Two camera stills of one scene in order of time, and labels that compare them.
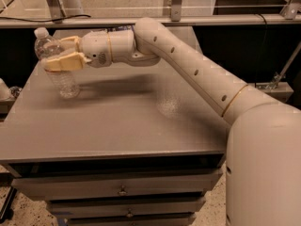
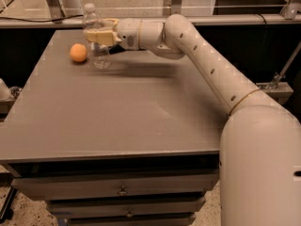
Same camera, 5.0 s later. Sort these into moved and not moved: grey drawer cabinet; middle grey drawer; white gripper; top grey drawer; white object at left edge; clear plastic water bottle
Moved: white gripper; clear plastic water bottle
Not moved: middle grey drawer; top grey drawer; grey drawer cabinet; white object at left edge
